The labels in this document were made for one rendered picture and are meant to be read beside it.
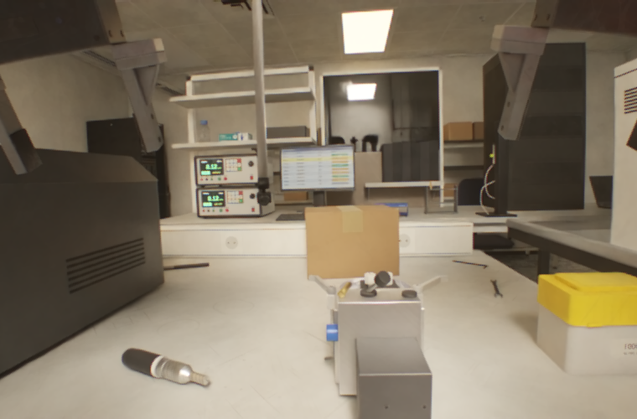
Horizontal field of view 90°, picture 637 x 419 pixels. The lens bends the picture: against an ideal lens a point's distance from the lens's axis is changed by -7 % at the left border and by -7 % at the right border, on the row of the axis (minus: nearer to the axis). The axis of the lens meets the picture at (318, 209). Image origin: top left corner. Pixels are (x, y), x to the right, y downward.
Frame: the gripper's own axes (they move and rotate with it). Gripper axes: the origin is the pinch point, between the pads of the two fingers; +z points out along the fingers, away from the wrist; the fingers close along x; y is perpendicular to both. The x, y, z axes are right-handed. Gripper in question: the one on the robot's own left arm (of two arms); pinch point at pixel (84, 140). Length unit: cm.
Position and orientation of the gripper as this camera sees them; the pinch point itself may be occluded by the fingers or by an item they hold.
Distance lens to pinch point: 41.6
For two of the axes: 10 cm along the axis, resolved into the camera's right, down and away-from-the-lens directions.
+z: 1.0, 8.7, 4.9
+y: -1.7, -4.7, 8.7
